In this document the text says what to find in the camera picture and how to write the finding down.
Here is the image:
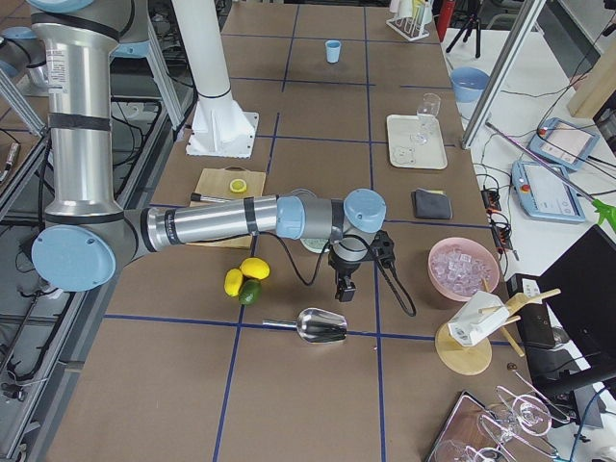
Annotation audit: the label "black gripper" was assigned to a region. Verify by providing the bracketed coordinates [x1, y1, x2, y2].
[328, 240, 372, 302]

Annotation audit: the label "green bowl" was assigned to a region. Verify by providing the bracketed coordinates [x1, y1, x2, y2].
[300, 238, 330, 254]

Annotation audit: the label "light blue cup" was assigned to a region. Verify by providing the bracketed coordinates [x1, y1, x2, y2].
[324, 39, 342, 64]

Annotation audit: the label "steel ice scoop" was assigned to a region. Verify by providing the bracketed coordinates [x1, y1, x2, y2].
[262, 307, 347, 344]

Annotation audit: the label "pink bowl of ice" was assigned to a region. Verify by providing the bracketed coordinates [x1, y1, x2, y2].
[427, 237, 501, 301]

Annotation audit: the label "blue bowl with fork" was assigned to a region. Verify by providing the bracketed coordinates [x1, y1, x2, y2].
[450, 66, 490, 103]

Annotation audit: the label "yellow lemon front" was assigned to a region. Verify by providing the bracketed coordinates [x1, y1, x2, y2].
[240, 257, 270, 280]

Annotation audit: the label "yellow lemon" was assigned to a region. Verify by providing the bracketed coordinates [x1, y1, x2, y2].
[240, 257, 270, 280]
[223, 268, 244, 297]

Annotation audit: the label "green avocado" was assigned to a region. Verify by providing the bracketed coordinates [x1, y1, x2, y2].
[238, 279, 262, 306]

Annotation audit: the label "yellow lemon rear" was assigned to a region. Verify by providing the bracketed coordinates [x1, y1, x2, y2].
[223, 268, 244, 297]

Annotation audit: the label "grey yellow folded cloth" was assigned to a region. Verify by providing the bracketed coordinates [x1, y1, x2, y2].
[411, 189, 452, 219]

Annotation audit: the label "wooden mug tree stand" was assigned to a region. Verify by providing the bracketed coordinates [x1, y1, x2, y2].
[435, 289, 561, 375]

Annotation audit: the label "half lemon slice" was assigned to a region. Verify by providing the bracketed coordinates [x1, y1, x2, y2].
[229, 178, 248, 194]

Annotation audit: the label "bamboo cutting board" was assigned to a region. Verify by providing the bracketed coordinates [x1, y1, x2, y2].
[185, 167, 268, 250]

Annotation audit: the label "cream bear tray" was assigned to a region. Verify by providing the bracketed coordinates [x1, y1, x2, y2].
[386, 115, 448, 170]

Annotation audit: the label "steel muddler black cap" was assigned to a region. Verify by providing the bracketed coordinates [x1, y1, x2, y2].
[191, 192, 229, 203]

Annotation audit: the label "glasses on tray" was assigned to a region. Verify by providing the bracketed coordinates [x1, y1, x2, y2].
[424, 386, 571, 461]

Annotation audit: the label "clear wine glass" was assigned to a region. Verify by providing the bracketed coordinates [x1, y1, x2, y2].
[410, 92, 441, 145]

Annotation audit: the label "blue teach pendant near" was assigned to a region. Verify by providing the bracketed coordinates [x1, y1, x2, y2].
[511, 161, 585, 223]

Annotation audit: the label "blue teach pendant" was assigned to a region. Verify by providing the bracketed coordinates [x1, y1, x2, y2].
[511, 161, 585, 223]
[527, 117, 599, 172]

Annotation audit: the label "blue teach pendant far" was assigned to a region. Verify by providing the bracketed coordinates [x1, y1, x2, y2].
[527, 117, 599, 172]

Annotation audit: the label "metal rod green tip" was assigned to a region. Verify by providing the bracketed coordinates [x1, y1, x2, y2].
[485, 121, 616, 231]

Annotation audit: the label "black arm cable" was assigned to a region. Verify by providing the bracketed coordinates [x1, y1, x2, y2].
[276, 230, 418, 318]

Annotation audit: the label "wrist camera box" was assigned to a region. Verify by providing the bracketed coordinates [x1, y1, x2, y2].
[371, 230, 396, 270]

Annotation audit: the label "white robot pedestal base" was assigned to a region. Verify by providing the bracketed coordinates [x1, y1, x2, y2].
[172, 0, 259, 159]

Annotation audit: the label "white wire cup rack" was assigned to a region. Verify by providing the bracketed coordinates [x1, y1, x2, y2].
[386, 0, 432, 42]

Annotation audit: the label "aluminium frame post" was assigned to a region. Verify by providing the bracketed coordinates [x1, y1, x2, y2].
[461, 0, 546, 149]

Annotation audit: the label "black camera tripod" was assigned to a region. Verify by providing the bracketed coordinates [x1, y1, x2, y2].
[446, 0, 482, 59]

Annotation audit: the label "wooden post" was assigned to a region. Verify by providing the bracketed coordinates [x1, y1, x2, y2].
[567, 41, 616, 118]

